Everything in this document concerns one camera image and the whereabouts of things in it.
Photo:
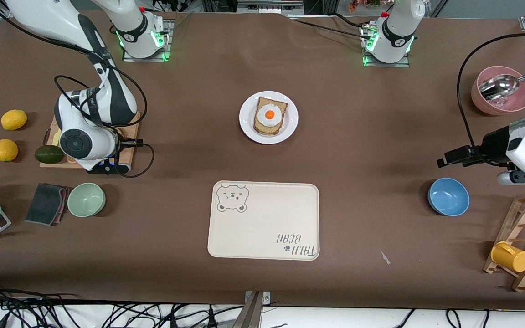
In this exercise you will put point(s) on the pink bowl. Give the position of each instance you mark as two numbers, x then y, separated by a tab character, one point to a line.
517	104

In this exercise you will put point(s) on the white round plate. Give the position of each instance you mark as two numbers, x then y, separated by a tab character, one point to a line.
246	127

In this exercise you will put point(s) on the yellow cup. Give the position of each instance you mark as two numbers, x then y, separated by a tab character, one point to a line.
511	258

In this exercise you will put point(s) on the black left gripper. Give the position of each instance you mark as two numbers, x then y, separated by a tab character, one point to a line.
493	144

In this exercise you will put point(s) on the yellow lemon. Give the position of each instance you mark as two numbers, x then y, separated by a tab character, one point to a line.
5	150
14	120

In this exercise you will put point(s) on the brown toasted bread slice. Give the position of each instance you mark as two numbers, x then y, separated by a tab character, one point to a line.
262	101

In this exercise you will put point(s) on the pink cloth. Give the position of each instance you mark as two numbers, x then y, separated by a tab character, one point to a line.
65	193

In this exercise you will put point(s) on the aluminium camera mount post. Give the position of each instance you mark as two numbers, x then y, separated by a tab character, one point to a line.
253	314

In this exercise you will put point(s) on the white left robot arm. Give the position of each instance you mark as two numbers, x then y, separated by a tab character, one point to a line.
394	32

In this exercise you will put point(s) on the yellow plastic knife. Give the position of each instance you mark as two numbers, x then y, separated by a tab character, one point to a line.
55	139

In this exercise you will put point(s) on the grey folded cloth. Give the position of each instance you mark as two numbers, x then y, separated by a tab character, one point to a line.
46	203

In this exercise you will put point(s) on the mint green bowl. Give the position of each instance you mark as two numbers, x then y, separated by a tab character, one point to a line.
86	199

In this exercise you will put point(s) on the cream bear print tray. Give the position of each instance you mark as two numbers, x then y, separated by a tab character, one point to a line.
262	223

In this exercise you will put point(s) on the white cheese slice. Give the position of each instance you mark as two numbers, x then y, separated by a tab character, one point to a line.
270	115

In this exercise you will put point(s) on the grey metal fixture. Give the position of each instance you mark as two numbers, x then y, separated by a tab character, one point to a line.
269	7

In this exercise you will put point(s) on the metal ladle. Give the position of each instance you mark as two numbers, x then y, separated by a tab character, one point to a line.
499	86

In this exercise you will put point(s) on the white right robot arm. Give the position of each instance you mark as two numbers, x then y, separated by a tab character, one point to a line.
53	18

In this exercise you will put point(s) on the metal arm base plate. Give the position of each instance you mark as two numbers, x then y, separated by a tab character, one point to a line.
146	59
385	65

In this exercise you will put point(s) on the white paper scrap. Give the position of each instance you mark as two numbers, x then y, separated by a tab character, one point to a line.
384	257

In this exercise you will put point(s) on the wooden cup rack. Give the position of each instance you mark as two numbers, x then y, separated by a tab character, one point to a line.
505	228

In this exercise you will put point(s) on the blue bowl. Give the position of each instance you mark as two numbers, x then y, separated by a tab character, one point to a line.
448	197

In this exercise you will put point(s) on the green avocado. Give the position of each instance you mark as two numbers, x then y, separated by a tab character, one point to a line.
49	154

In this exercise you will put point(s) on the wooden cutting board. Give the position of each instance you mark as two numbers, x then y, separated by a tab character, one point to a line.
128	154

